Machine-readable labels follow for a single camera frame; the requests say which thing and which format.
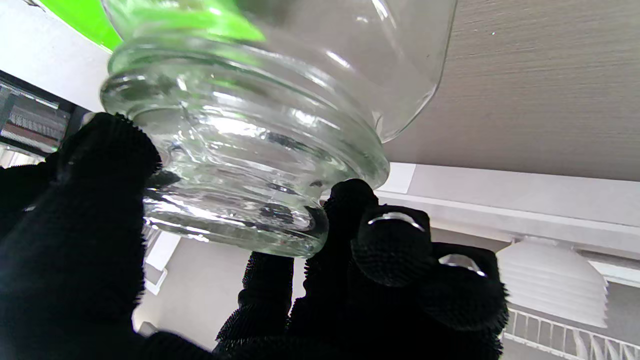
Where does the bright green plastic bowl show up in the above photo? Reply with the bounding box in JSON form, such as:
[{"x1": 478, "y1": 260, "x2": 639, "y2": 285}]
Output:
[{"x1": 40, "y1": 0, "x2": 266, "y2": 52}]

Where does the clear glass jar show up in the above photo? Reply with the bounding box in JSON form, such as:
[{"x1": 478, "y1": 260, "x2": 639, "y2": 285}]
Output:
[{"x1": 101, "y1": 0, "x2": 458, "y2": 144}]

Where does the clear glass jar lid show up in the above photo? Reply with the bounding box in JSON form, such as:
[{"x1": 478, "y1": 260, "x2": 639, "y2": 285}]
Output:
[{"x1": 99, "y1": 37, "x2": 391, "y2": 259}]

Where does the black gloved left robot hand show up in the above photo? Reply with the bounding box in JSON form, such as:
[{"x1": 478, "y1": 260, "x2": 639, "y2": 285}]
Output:
[{"x1": 0, "y1": 112, "x2": 509, "y2": 360}]

